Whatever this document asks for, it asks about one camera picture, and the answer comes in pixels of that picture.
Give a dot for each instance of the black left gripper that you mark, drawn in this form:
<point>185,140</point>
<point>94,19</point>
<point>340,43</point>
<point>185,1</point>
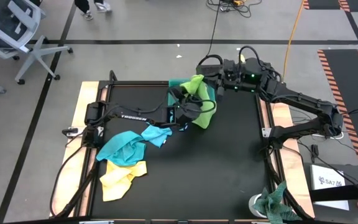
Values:
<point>186,115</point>

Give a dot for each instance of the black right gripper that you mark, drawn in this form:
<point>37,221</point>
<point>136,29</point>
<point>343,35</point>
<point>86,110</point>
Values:
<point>236,74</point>

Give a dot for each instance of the teal plastic bin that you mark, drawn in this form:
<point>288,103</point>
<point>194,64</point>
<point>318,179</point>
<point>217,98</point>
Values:
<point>173,82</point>

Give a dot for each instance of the green microfiber towel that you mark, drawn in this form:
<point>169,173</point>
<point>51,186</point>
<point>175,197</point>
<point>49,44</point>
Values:
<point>205,119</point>

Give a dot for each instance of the light blue microfiber towel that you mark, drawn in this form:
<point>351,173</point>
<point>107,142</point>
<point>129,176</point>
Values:
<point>155,135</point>

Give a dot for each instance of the teal microfiber towel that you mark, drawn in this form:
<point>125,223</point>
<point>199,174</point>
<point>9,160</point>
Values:
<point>123,149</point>

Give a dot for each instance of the yellow microfiber towel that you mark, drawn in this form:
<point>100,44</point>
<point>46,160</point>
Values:
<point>117,183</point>

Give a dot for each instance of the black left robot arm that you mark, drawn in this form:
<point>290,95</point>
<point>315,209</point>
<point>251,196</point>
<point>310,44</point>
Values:
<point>132,117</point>

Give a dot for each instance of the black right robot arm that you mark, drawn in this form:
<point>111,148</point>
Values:
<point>303,101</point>

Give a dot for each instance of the black perforated computer case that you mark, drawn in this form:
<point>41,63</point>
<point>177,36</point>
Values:
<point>205,68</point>

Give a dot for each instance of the wooden side board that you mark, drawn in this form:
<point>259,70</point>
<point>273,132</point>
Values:
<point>278,109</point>
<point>84,93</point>

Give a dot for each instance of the black power adapter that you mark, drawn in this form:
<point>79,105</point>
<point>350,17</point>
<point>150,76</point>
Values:
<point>314,150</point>

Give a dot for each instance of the green crumpled rag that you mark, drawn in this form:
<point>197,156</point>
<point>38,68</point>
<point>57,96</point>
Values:
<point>272,205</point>

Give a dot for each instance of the person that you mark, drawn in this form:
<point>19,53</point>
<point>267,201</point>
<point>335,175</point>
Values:
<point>82,4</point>

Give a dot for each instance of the black mat orange-striped edge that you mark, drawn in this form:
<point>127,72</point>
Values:
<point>350,102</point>
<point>337,3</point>

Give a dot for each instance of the white printed paper box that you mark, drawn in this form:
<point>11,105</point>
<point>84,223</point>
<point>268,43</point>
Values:
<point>328,183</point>

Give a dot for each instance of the black flat bar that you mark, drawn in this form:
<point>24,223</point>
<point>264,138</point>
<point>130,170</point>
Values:
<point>343,191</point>

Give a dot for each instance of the grey office chair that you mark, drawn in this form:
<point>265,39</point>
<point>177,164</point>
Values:
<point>20,34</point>

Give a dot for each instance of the silver metal bracket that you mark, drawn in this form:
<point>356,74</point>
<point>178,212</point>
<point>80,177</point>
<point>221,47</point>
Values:
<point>70,132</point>

